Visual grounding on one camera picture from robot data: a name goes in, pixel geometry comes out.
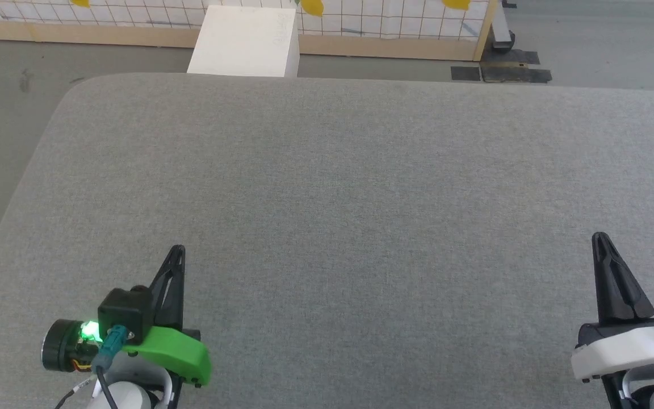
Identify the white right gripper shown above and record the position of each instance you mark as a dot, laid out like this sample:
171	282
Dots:
622	349

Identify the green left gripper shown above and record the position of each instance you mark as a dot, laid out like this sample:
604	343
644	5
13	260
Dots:
176	349

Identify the large black floor tape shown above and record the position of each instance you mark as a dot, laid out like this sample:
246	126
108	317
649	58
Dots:
517	68

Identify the white box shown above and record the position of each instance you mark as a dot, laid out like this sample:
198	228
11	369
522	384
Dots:
244	42

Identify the small black floor tape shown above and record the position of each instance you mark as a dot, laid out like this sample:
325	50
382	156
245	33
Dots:
466	74

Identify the grey metal stand foot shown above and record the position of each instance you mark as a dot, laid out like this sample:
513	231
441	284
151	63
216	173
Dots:
502	31

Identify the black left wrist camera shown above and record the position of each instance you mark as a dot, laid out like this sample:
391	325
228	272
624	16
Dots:
122	318

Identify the wooden frame grid panel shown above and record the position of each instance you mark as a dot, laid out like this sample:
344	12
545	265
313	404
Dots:
361	25

